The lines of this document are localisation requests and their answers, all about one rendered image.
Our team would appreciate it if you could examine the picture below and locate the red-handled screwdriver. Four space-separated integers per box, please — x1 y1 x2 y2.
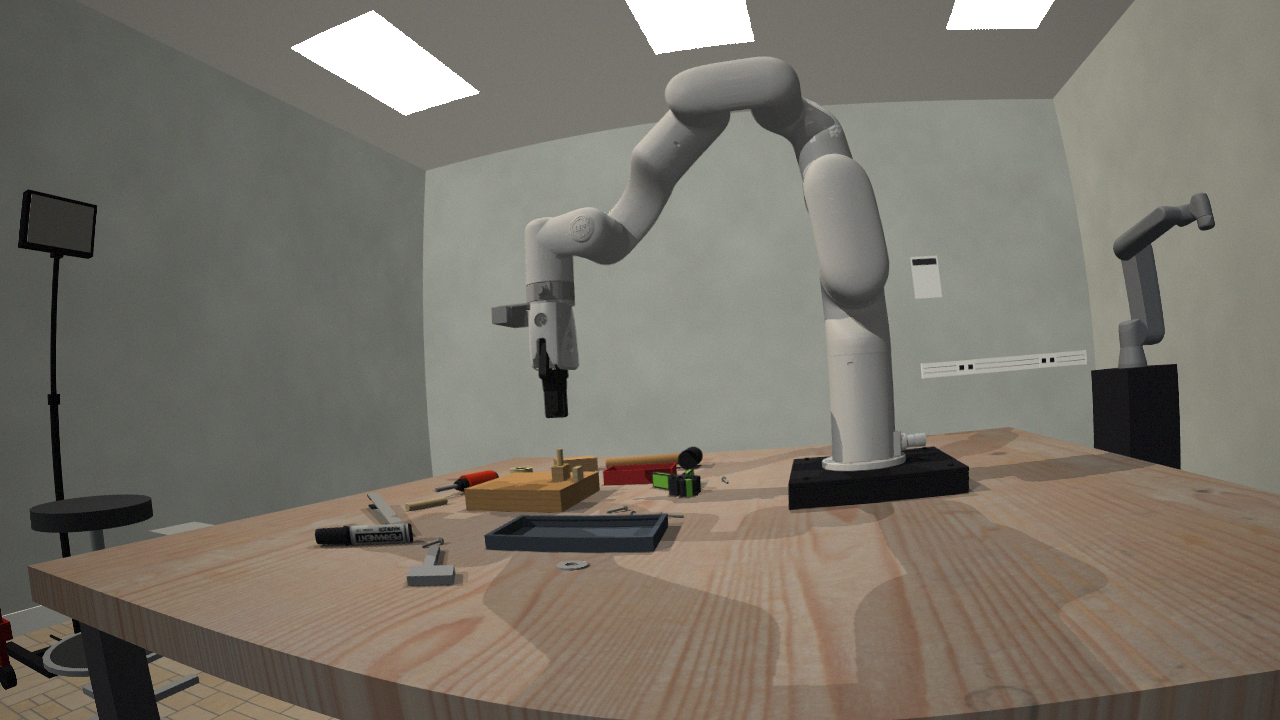
433 471 499 492

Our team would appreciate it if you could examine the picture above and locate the red open-top tray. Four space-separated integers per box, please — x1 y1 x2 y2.
603 462 677 486

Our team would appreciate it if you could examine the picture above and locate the light brown wooden board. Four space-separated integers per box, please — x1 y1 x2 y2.
465 466 600 512

